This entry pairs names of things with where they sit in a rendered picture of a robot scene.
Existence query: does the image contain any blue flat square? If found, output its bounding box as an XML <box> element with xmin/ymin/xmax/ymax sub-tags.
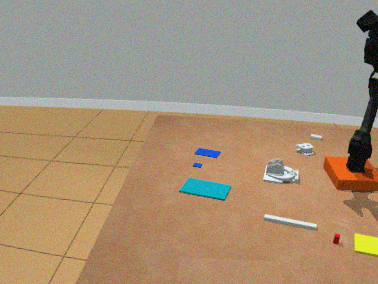
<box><xmin>194</xmin><ymin>148</ymin><xmax>221</xmax><ymax>158</ymax></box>

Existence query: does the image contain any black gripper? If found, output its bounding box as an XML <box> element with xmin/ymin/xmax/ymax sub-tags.
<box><xmin>356</xmin><ymin>10</ymin><xmax>378</xmax><ymax>57</ymax></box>

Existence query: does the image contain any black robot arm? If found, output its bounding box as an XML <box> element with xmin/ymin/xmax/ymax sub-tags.
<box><xmin>346</xmin><ymin>29</ymin><xmax>378</xmax><ymax>173</ymax></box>

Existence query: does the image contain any teal square plate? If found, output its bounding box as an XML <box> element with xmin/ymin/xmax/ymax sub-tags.
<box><xmin>179</xmin><ymin>178</ymin><xmax>231</xmax><ymax>201</ymax></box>

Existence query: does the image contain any yellow flat block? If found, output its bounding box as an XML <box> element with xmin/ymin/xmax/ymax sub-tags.
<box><xmin>354</xmin><ymin>233</ymin><xmax>378</xmax><ymax>257</ymax></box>

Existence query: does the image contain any white flat bar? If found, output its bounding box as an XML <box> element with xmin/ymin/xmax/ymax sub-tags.
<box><xmin>264</xmin><ymin>214</ymin><xmax>317</xmax><ymax>230</ymax></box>

